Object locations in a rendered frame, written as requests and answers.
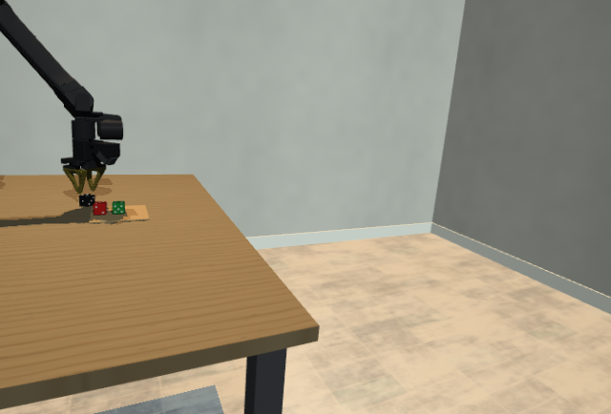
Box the green die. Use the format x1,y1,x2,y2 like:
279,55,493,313
113,201,125,215

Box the red die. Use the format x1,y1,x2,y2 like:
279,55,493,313
94,201,107,216

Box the black die with white pips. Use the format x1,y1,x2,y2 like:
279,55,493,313
79,194,95,207

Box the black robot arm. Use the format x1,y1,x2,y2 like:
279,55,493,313
0,0,123,165

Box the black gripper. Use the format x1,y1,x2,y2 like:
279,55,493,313
61,138,106,194

